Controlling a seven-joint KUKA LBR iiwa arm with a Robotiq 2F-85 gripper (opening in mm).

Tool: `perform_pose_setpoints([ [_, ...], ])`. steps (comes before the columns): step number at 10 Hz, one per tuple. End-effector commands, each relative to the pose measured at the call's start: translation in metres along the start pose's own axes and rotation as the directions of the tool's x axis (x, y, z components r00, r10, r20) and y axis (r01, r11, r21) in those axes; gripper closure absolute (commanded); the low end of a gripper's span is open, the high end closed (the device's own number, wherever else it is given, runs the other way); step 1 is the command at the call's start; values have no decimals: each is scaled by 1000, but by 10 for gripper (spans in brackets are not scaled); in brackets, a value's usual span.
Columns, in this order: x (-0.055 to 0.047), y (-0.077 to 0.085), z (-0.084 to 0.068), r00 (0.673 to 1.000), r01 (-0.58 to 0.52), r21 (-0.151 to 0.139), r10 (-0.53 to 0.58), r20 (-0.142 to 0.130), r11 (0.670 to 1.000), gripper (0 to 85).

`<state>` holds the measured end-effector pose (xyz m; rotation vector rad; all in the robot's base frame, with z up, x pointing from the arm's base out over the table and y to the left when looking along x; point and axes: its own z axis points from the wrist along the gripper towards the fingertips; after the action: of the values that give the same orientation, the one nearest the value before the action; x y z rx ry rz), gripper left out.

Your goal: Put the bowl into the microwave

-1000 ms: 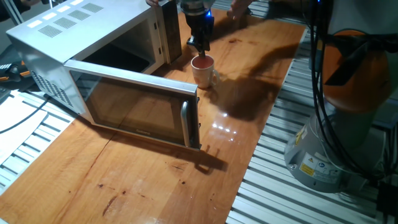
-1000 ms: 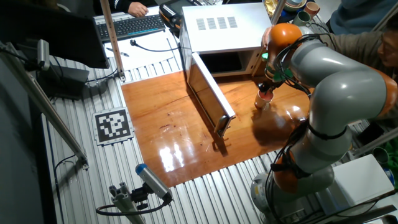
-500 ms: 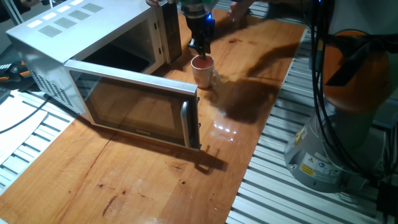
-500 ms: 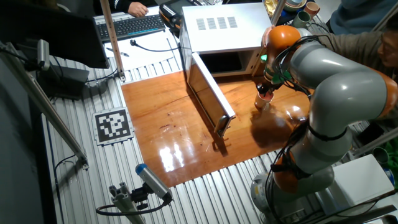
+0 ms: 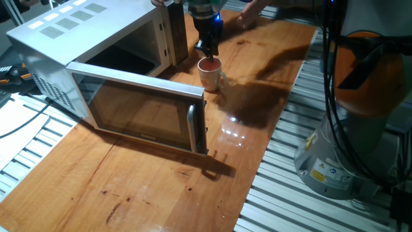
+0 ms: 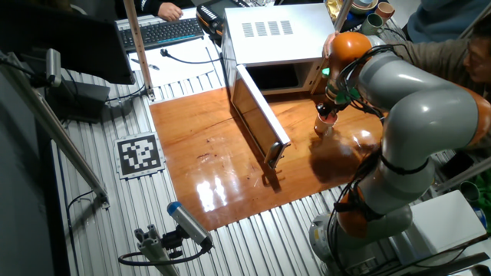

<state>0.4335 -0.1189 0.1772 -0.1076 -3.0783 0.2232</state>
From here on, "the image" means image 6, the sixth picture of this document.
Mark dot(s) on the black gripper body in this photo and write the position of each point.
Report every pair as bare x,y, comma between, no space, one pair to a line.
329,105

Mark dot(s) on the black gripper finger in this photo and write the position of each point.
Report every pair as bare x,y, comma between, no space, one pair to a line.
332,116
322,114

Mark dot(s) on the beige cup pink inside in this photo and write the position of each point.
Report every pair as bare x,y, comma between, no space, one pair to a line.
321,128

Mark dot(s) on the silver microwave oven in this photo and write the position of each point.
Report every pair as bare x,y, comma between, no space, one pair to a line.
268,38

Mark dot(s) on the dark sleeved forearm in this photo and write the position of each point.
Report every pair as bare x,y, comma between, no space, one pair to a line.
142,5

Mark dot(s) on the olive sleeved forearm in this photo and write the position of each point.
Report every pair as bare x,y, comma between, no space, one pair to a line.
437,55

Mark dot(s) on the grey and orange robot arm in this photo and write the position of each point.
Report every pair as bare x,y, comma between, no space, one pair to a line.
429,115

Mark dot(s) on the bare human hand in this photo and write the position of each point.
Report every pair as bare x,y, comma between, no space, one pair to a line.
329,44

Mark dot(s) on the hand with dark sleeve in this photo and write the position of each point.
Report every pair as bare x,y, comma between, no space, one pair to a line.
169,11

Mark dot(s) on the dark green cup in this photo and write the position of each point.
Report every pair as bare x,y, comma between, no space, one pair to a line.
371,25

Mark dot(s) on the yellow bag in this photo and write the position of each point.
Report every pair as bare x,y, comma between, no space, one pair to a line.
333,8

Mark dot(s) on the stack of pale bowls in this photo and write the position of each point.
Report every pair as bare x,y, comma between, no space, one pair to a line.
364,4

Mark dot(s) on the orange wooden board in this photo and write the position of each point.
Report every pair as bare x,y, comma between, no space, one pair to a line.
215,172

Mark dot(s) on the black phone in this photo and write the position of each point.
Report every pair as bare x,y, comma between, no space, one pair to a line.
457,165

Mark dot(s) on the white paper sheet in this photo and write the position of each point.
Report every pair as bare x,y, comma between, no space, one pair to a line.
184,74

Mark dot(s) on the grey aluminium strut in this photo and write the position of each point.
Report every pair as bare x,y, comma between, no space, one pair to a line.
464,175

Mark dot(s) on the person in blue shirt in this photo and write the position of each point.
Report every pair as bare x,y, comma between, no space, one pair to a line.
449,19

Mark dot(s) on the black orange teach pendant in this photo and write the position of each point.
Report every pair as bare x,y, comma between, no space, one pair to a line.
215,11

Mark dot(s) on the white box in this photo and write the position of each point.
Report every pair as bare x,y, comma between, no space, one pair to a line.
445,222

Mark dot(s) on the person in dark coat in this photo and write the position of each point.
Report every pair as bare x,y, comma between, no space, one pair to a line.
479,57

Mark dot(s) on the slanted wooden strut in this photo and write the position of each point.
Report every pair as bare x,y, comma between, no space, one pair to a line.
475,25

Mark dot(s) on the green cloth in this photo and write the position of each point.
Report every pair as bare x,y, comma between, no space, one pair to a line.
485,191

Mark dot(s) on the blue plastic object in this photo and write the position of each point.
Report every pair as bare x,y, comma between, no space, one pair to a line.
480,217

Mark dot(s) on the black computer keyboard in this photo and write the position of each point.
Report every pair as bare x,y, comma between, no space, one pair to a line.
161,32

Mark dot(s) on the dark pen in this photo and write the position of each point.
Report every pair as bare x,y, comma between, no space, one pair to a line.
145,64

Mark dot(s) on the black white marker plate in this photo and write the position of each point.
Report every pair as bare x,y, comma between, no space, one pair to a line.
139,154

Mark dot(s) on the short aluminium profile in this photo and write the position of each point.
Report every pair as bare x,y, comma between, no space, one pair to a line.
153,253

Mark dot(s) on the black box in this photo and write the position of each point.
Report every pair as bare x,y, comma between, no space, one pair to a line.
76,103

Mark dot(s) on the black monitor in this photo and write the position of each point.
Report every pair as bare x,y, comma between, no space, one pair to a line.
69,42

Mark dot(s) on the slanted aluminium strut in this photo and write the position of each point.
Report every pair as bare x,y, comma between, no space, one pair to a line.
57,132

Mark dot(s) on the grey webcam device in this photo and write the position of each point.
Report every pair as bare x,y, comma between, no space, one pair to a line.
53,67

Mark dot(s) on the slim grey post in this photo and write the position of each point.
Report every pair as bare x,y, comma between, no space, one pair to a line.
343,13

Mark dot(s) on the silver camera blue cap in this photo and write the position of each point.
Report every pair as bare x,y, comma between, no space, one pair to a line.
188,224

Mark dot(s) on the black camera clamp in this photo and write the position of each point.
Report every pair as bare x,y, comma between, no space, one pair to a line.
172,241

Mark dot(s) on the wooden upright post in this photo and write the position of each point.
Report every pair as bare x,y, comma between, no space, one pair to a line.
138,42

